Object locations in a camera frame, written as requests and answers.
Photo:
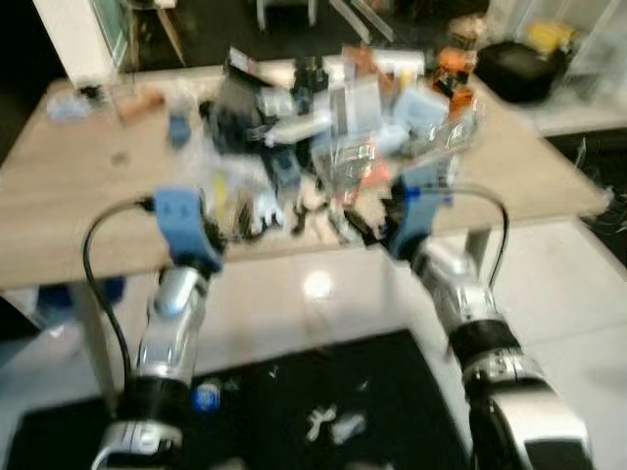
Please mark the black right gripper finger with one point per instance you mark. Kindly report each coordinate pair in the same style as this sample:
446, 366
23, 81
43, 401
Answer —
360, 227

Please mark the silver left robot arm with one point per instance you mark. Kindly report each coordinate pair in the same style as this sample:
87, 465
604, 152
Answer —
167, 338

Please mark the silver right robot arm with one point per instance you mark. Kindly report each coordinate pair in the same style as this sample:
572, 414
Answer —
509, 392

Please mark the small dark blue object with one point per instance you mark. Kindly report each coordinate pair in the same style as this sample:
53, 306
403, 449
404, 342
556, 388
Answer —
179, 129

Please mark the pale blue box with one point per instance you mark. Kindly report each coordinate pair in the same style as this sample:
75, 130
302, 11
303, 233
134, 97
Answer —
421, 108

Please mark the black bulky device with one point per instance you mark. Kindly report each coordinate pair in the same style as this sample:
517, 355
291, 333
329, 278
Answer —
235, 113

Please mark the light wooden table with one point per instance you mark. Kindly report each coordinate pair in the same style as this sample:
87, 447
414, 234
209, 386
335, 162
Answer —
78, 186

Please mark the blue bottle cap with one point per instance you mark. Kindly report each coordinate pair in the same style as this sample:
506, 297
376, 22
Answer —
207, 397

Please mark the brown oblong object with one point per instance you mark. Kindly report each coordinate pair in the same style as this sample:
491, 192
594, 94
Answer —
142, 104

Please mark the blue plastic object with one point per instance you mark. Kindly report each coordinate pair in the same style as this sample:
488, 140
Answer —
69, 299

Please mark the orange object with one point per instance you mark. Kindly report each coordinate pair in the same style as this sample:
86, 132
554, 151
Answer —
453, 64

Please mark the black floor mat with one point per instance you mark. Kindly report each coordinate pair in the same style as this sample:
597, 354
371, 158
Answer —
265, 411

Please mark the white paper scrap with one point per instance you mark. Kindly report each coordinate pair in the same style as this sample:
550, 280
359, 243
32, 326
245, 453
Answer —
349, 426
318, 423

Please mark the pale blue flat object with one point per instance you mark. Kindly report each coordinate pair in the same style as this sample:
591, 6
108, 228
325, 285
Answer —
69, 108

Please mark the black soft bag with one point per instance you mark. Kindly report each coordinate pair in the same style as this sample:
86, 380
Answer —
519, 73

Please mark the white cabinet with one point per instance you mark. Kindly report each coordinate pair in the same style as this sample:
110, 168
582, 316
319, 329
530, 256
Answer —
78, 39

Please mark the yellow object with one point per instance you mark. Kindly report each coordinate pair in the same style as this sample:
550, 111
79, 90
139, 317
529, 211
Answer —
549, 37

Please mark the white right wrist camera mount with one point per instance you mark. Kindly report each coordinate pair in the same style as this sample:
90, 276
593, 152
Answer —
416, 211

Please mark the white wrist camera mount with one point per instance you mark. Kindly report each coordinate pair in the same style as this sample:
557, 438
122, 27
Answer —
416, 211
181, 220

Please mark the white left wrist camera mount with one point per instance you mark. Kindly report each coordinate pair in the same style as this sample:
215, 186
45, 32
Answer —
181, 220

